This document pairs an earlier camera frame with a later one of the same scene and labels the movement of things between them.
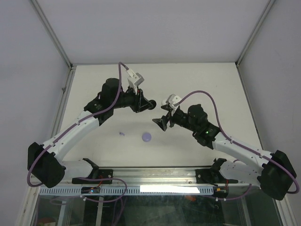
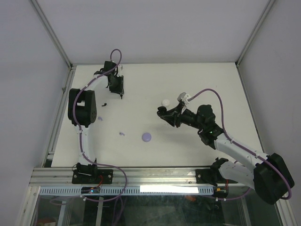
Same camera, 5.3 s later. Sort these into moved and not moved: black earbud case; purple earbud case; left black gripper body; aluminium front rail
Moved: left black gripper body; black earbud case
Not moved: purple earbud case; aluminium front rail
